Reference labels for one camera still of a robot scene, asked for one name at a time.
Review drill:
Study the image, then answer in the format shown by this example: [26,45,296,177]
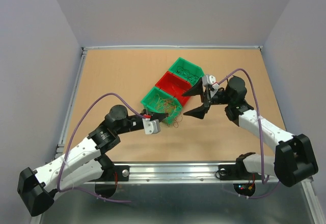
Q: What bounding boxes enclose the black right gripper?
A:
[181,78,233,120]

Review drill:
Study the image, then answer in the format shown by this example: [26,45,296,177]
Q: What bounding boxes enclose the yellow wire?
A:
[147,94,182,123]

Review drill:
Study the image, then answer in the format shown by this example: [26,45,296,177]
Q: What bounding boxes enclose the black wire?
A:
[175,66,200,82]

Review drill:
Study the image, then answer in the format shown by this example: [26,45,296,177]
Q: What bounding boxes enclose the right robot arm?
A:
[183,75,319,187]

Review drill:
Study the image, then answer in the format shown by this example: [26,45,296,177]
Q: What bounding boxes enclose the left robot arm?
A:
[17,105,168,217]

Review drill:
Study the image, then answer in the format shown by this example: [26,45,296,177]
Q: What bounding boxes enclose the near green plastic bin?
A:
[141,87,183,125]

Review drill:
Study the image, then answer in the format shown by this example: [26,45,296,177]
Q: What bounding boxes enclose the green plastic bin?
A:
[141,87,183,125]
[168,58,204,86]

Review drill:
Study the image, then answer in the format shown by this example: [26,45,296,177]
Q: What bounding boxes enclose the far green plastic bin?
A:
[168,58,204,86]

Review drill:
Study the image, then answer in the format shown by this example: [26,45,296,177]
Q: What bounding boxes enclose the red plastic bin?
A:
[155,71,192,106]

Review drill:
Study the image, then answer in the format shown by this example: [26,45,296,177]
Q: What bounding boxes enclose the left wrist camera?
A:
[142,116,161,135]

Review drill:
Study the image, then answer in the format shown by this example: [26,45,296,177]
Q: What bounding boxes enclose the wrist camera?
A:
[142,116,161,135]
[202,74,220,97]

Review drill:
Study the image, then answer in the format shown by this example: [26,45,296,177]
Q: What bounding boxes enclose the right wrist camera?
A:
[202,74,220,97]

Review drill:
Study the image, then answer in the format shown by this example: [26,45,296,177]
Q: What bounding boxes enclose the aluminium mounting rail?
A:
[84,160,313,184]

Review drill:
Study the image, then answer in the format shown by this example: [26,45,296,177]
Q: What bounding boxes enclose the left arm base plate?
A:
[101,165,130,182]

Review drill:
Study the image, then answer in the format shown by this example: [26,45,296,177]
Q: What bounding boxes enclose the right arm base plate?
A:
[215,164,253,181]

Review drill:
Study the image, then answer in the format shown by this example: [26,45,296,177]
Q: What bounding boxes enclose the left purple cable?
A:
[56,93,148,204]

